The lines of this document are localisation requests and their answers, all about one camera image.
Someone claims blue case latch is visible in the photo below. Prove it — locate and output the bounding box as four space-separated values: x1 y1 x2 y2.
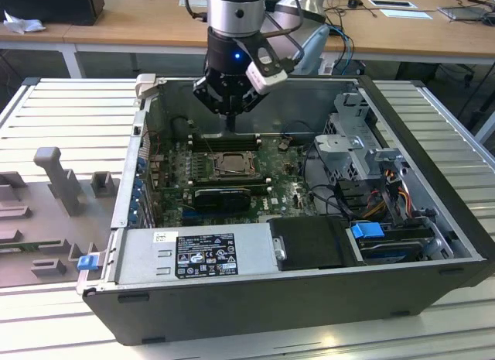
77 255 98 272

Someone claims black RAM slot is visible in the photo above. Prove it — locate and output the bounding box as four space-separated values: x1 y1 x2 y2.
190 174 265 183
192 142 260 153
192 135 260 145
190 181 268 194

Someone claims black open PC case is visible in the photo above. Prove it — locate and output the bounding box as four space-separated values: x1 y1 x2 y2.
75 73 489 346

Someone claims grey case lid latch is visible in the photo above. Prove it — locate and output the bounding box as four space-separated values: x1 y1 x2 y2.
135 73 158 106

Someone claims grey parts rack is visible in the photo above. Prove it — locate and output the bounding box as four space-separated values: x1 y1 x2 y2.
0 146 119 290

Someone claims blue disk carrier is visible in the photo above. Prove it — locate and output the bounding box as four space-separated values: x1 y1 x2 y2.
350 221 384 242

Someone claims white desk cable grommet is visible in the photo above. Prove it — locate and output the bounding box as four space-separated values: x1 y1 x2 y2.
367 0 418 9

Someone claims black graphics card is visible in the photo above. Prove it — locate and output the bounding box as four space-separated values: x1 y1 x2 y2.
193 187 252 213

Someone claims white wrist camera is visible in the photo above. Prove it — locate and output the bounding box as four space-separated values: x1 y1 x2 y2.
246 60 288 95

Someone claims crumpled white paper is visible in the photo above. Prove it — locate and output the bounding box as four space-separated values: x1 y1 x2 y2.
2 9 47 36

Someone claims wooden desk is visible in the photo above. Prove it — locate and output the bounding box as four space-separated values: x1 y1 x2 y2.
0 0 495 66

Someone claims pale blue teach pendant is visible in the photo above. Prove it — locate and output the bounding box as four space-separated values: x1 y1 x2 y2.
296 24 331 77

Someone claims green RAM stick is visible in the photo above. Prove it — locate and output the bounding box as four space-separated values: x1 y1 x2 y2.
0 240 63 255

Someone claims black box on desk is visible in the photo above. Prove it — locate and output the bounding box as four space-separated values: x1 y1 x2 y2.
0 0 106 26

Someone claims blue cable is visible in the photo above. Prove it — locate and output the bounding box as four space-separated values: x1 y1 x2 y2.
328 25 355 63

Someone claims white paper sheet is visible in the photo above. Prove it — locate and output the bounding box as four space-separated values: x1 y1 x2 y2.
380 8 435 21

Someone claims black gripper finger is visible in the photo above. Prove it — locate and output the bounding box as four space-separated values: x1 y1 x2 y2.
230 87 271 134
192 75 233 134

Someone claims black round capacitor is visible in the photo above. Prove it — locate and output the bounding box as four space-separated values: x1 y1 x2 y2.
171 117 191 142

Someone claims yellow red wire bundle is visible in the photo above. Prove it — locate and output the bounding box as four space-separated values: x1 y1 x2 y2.
363 183 413 218

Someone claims grey laptop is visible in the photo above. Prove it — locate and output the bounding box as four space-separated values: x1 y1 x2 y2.
436 3 495 25

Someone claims metal drive cage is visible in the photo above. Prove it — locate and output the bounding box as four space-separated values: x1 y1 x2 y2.
312 91 411 221

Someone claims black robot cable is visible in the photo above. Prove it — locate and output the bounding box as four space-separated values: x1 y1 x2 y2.
184 0 306 69

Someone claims black plastic shroud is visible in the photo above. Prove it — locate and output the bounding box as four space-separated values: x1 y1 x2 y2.
267 216 367 273

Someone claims green motherboard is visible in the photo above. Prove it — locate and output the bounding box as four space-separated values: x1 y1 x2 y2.
148 135 323 228

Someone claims grey power supply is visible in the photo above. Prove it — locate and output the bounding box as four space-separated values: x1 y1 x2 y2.
114 222 280 286

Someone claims CPU socket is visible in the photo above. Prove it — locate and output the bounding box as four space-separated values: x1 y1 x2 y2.
210 149 259 180

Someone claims metal socket cover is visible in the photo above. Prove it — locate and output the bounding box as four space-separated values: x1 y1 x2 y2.
212 150 257 179

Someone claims black camera bracket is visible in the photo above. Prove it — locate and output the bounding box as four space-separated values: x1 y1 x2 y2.
238 36 290 77

